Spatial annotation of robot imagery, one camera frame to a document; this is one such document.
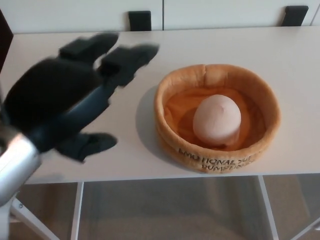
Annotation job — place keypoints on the black rectangular bracket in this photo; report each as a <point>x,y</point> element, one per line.
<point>296,16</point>
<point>140,21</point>

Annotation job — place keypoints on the orange round plush plate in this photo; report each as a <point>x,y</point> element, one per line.
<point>175,140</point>

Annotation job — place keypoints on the white diagonal metal strut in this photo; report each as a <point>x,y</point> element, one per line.
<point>312,228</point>
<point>35,220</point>

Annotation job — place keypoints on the white cabinet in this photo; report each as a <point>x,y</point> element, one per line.
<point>212,12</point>

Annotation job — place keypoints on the dark brown furniture panel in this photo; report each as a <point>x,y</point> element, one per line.
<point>4,37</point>

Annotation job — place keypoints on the white table leg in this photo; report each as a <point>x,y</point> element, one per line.
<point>268,210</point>
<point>77,212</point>

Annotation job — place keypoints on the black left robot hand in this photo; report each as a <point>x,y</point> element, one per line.
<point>55,92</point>

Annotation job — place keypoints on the cream plush dumpling toy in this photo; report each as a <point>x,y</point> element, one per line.
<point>217,120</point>

